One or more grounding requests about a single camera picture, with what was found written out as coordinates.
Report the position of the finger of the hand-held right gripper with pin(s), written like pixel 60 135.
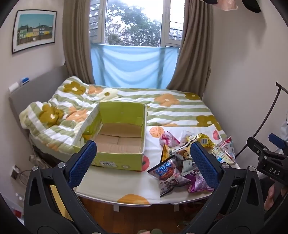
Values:
pixel 277 139
pixel 257 146

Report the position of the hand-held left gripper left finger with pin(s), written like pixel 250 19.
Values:
pixel 82 162

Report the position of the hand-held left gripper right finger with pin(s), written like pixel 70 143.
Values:
pixel 203 164

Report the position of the green cardboard box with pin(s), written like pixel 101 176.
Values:
pixel 121 137

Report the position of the person's right hand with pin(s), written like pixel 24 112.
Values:
pixel 273 195

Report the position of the pink purple snack packet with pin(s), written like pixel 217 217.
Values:
pixel 199 183

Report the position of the white red snack packet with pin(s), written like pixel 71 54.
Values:
pixel 227 147

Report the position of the purple chip packet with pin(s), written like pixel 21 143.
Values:
pixel 167 178

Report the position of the pink white snack packet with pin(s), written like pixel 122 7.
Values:
pixel 168 139

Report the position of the floral striped quilt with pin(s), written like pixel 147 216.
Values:
pixel 171 108

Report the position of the grey bed headboard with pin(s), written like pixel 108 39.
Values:
pixel 42 87

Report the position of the blue white small item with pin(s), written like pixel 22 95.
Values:
pixel 25 81

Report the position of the white small box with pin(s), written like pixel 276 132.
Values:
pixel 13 87

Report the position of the light blue cloth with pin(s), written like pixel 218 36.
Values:
pixel 132 65

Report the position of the brown curtain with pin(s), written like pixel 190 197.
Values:
pixel 193 49
pixel 77 42

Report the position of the framed house picture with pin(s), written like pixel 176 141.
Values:
pixel 34 31

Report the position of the wall power socket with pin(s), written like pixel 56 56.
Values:
pixel 15 172

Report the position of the white frame window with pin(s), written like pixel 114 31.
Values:
pixel 135 22

